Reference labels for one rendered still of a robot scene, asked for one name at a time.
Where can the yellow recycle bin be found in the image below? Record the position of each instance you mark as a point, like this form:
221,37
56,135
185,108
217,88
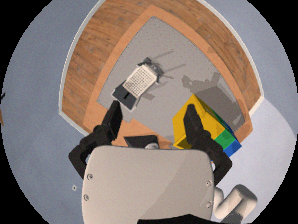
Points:
208,123

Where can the green bin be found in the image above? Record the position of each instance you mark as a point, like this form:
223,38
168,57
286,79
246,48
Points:
224,140

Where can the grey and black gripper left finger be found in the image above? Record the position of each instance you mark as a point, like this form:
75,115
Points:
109,127

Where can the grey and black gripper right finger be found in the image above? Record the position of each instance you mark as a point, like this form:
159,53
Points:
200,139

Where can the blue open-top bin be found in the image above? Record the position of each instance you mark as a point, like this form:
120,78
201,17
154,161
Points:
231,149

